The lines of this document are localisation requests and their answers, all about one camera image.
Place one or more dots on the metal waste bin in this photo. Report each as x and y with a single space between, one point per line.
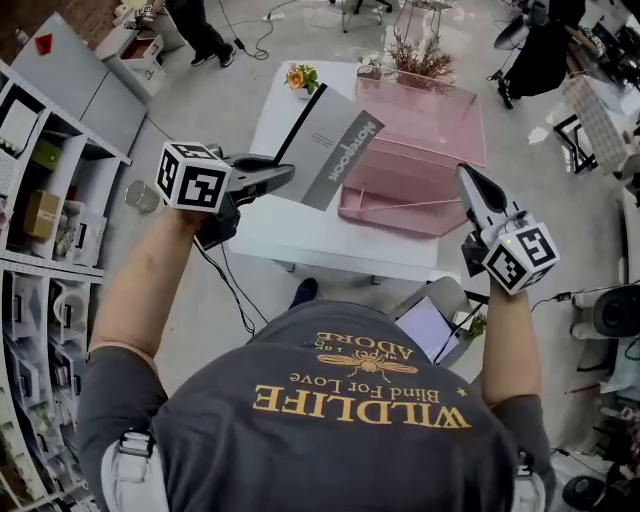
142 197

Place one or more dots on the small white plant pot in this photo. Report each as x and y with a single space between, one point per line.
370 69

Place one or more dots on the grey cabinet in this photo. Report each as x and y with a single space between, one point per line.
75 85

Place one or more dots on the cardboard box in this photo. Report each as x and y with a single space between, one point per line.
42 215

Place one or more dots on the lavender flat pad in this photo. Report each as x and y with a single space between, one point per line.
425 327

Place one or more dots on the green box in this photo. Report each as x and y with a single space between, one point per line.
47 155

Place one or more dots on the grey chair black legs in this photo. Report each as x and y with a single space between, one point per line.
445 292

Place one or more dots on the small green plant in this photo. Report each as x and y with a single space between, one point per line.
477 325

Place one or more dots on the white drawer unit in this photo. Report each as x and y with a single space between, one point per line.
145 60

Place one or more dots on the checkered cloth table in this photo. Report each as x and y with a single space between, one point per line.
595 120

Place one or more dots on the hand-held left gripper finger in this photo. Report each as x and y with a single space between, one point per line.
252 162
265 180

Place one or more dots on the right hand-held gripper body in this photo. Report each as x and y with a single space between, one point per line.
522 257

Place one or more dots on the white microwave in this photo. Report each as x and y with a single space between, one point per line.
17 122

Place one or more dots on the dried twig plant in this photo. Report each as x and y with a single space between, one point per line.
420 60

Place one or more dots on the pink transparent acrylic box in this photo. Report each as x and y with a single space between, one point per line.
425 130

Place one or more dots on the row of clear storage bins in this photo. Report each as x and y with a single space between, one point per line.
30 325

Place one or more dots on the person's grey printed t-shirt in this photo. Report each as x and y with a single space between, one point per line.
325 450

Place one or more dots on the person's right forearm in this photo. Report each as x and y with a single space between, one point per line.
512 350

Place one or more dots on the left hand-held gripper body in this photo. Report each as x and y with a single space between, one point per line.
192 177

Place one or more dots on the grey round lamp head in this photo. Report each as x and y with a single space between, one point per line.
582 492
615 312

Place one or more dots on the white table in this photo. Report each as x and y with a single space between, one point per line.
280 235

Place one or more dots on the clear lidded tub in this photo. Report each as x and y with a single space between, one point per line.
75 235

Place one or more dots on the grey notebook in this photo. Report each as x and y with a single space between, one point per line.
325 145

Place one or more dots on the orange flower pot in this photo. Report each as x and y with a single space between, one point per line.
300 80

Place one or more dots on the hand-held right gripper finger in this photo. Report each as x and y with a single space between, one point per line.
467 197
495 200

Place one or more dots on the person's dark shoe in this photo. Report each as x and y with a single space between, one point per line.
304 291

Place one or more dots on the person's left forearm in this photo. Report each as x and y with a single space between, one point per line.
135 290

